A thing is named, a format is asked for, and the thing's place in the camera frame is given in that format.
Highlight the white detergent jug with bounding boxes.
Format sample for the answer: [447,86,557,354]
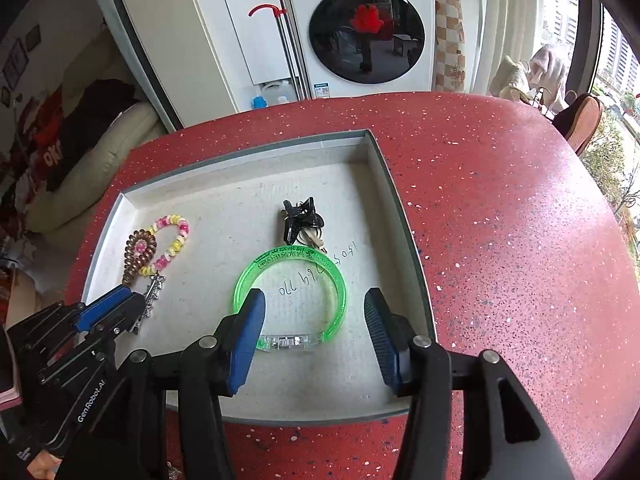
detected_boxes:
[252,79,297,110]

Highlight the silver rhinestone hair clip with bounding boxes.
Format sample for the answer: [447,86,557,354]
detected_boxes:
[130,273,166,335]

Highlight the orange wooden chair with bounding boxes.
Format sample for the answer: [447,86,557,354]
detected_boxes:
[552,93,603,156]

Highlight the cream leather sofa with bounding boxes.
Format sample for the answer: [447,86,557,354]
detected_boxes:
[22,31,170,233]

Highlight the wall picture frames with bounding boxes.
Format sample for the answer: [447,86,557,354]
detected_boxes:
[1,25,41,107]

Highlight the black clothing on sofa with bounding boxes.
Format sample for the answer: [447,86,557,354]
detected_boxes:
[46,79,139,192]

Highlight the grey jewelry tray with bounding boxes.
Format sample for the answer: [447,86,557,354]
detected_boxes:
[82,130,435,425]

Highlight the pink yellow beaded bracelet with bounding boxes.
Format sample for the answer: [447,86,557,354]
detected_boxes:
[138,213,191,278]

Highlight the red handled mop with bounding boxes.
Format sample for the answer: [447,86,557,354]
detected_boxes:
[247,0,308,101]

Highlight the brown spiral hair tie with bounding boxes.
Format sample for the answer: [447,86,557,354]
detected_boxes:
[120,228,158,288]

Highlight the green translucent bangle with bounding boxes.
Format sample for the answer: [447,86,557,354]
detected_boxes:
[231,245,347,351]

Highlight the pink white cloth pile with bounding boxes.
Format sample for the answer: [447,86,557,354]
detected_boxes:
[488,44,568,113]

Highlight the gold bunny hair clip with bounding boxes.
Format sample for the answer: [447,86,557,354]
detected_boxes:
[296,226,326,252]

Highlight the lower white washing machine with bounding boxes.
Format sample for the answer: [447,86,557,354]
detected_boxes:
[288,0,435,99]

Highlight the red printed blanket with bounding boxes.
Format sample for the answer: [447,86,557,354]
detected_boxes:
[1,86,64,240]

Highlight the black claw hair clip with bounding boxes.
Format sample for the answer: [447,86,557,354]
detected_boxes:
[283,197,326,246]

